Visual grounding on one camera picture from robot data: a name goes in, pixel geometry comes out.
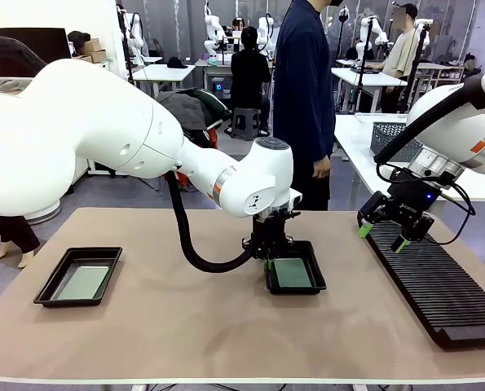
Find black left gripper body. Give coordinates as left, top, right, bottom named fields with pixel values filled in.
left=241, top=217, right=296, bottom=261

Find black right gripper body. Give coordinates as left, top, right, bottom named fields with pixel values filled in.
left=383, top=168, right=452, bottom=224

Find green circuit board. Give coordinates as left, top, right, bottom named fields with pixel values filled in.
left=56, top=265, right=113, bottom=301
left=273, top=259, right=311, bottom=288

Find black plastic ESD tray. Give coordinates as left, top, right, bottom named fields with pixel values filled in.
left=265, top=239, right=328, bottom=296
left=33, top=246, right=124, bottom=307

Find person left hand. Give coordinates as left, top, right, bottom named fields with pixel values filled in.
left=311, top=154, right=333, bottom=181

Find white side table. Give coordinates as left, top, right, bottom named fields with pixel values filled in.
left=333, top=112, right=485, bottom=204

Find grey plastic mesh basket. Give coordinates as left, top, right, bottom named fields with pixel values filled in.
left=370, top=121, right=425, bottom=164

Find black slotted board rack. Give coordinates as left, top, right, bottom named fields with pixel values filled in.
left=364, top=222, right=485, bottom=350

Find grey plastic stool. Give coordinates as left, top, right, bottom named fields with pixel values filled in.
left=230, top=107, right=264, bottom=142

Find light wooden shelf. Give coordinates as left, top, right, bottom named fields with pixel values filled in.
left=426, top=63, right=466, bottom=97

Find white work table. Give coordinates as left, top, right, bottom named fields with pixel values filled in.
left=130, top=63, right=197, bottom=99
left=331, top=67, right=408, bottom=114

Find person in beige shirt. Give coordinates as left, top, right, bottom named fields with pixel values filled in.
left=381, top=2, right=425, bottom=114

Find person in navy coat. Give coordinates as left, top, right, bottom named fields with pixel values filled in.
left=272, top=0, right=349, bottom=212

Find pile of coats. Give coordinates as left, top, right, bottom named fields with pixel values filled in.
left=155, top=87, right=231, bottom=150

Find seated person in black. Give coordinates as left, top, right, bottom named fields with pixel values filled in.
left=228, top=26, right=273, bottom=136

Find mannequin legs bare feet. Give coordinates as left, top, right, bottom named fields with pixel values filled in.
left=0, top=213, right=42, bottom=270

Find black computer monitor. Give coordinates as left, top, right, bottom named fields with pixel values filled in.
left=0, top=27, right=73, bottom=78

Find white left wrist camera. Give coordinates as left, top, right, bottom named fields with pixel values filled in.
left=284, top=187, right=305, bottom=211

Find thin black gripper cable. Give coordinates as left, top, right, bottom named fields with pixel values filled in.
left=428, top=178, right=478, bottom=246

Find black right arm cable sleeve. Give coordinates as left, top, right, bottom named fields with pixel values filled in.
left=373, top=72, right=485, bottom=166

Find black arm cable sleeve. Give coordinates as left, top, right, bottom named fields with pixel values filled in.
left=0, top=35, right=256, bottom=274
left=373, top=72, right=485, bottom=166

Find black left arm cable sleeve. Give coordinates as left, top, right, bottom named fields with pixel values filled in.
left=0, top=35, right=256, bottom=274

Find black camera tripod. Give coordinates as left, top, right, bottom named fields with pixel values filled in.
left=347, top=18, right=376, bottom=116

